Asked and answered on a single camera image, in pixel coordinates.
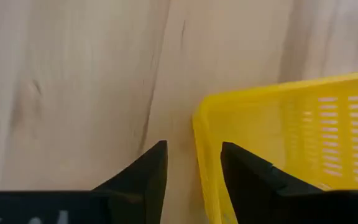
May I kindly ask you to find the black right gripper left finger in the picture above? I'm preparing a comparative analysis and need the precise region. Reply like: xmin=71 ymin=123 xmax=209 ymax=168
xmin=92 ymin=139 xmax=168 ymax=224

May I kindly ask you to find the yellow plastic basket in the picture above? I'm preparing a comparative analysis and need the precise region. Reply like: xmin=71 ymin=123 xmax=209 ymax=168
xmin=191 ymin=70 xmax=358 ymax=224

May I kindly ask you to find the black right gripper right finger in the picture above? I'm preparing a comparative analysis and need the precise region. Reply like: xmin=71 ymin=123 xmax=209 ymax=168
xmin=220 ymin=141 xmax=324 ymax=224

